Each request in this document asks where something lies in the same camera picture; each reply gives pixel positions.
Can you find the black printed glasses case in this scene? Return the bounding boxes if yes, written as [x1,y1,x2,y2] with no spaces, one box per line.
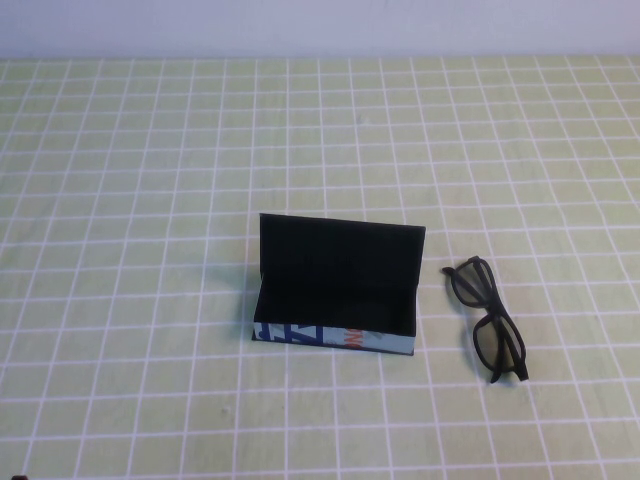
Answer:
[252,213,427,357]

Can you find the black framed glasses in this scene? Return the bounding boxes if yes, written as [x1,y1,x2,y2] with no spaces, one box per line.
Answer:
[440,255,531,385]

